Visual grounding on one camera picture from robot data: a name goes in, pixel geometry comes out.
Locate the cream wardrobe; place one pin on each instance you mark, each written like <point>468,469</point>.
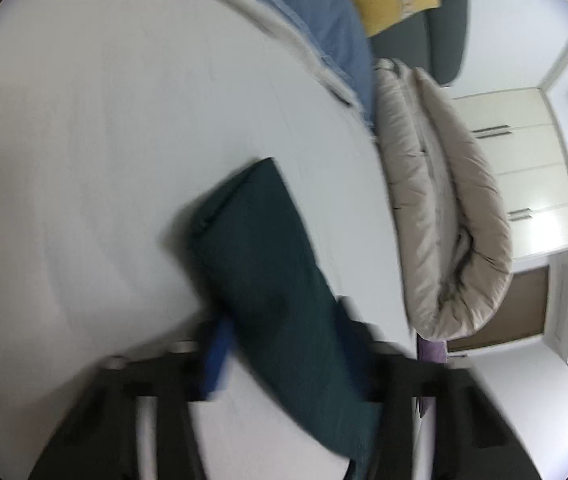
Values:
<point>529,160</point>

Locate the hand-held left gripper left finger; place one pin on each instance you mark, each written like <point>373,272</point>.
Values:
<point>216,360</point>

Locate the blue and cream quilt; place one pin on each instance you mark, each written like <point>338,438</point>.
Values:
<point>324,25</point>

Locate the beige folded duvet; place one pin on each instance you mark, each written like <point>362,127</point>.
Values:
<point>439,200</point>

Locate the white bed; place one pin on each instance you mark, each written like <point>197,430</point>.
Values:
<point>114,160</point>

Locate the purple cloth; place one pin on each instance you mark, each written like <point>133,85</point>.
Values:
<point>431,355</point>

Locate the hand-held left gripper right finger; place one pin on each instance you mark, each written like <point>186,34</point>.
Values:
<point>360,360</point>

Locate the dark green knit sweater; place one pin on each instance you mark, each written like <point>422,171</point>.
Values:
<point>264,260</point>

